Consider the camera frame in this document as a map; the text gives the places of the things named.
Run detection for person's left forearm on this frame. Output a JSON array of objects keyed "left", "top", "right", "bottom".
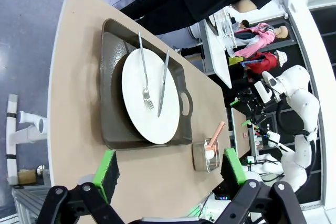
[{"left": 232, "top": 0, "right": 258, "bottom": 14}]

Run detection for white side table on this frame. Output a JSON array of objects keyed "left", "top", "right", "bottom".
[{"left": 203, "top": 14, "right": 233, "bottom": 90}]

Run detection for silver metal knife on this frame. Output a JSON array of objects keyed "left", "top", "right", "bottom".
[{"left": 156, "top": 49, "right": 170, "bottom": 118}]

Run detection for background person navy white top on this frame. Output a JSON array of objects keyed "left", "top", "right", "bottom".
[{"left": 234, "top": 19, "right": 257, "bottom": 49}]

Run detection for white wire dish rack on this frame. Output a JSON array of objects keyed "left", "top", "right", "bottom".
[{"left": 214, "top": 8, "right": 238, "bottom": 56}]

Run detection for rectangular stainless steel container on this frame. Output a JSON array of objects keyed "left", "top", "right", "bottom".
[{"left": 192, "top": 137, "right": 222, "bottom": 174}]

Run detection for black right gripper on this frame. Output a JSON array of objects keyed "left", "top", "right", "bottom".
[{"left": 230, "top": 94, "right": 266, "bottom": 128}]

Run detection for silver metal fork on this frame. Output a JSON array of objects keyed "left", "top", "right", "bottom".
[{"left": 137, "top": 30, "right": 155, "bottom": 111}]

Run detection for white PVC pipe assembly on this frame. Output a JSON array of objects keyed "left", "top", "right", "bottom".
[{"left": 6, "top": 93, "right": 49, "bottom": 186}]

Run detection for black computer box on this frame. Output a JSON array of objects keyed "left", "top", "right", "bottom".
[{"left": 212, "top": 181, "right": 233, "bottom": 201}]

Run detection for pink jacket mannequin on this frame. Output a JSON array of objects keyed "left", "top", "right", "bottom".
[{"left": 233, "top": 22, "right": 290, "bottom": 58}]

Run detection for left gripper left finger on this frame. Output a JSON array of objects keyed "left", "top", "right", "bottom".
[{"left": 35, "top": 149, "right": 124, "bottom": 224}]

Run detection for dark grey handled serving tray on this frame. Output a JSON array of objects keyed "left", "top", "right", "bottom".
[{"left": 99, "top": 18, "right": 194, "bottom": 152}]

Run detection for large white round plate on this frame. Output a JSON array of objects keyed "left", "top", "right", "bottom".
[{"left": 121, "top": 48, "right": 181, "bottom": 145}]

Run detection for red jacket mannequin white hat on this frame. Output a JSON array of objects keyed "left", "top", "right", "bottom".
[{"left": 246, "top": 49, "right": 288, "bottom": 81}]

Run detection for small cardboard box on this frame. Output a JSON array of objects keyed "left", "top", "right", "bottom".
[{"left": 16, "top": 168, "right": 37, "bottom": 185}]

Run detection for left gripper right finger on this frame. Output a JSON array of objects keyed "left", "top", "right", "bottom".
[{"left": 216, "top": 147, "right": 308, "bottom": 224}]

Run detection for pink lint roller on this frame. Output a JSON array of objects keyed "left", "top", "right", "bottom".
[{"left": 204, "top": 121, "right": 226, "bottom": 161}]

